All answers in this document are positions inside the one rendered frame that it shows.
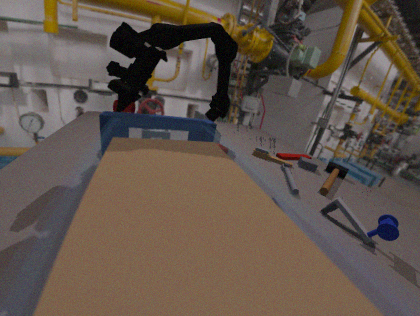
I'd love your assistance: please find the winch handle with blue knob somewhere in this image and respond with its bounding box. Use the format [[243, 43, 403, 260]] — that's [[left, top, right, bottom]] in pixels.
[[321, 197, 399, 244]]

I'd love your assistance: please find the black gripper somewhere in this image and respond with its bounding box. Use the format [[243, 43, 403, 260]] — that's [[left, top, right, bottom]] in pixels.
[[107, 61, 152, 112]]

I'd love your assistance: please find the red flat bar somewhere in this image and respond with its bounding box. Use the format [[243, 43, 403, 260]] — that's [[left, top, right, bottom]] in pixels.
[[276, 153, 312, 160]]

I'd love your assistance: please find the wooden-handled black mallet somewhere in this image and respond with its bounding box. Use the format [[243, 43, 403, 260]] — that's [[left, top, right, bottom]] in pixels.
[[320, 162, 349, 195]]

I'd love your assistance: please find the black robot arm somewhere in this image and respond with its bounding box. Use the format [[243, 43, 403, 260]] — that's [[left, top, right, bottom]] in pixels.
[[106, 21, 238, 122]]

